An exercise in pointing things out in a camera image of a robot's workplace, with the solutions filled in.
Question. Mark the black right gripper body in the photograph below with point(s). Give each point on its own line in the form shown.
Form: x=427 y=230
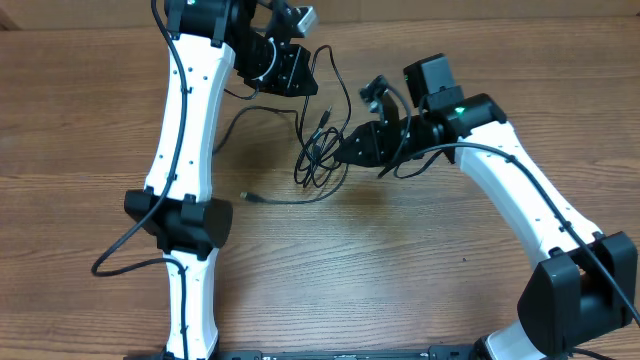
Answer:
x=399 y=142

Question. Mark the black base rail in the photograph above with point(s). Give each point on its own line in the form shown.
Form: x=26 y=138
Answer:
x=345 y=354

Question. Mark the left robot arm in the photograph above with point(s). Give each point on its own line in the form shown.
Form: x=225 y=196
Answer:
x=208 y=40

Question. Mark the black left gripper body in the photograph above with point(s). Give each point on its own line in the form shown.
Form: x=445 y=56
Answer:
x=269 y=67

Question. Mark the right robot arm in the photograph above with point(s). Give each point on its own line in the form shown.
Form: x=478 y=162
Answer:
x=583 y=281

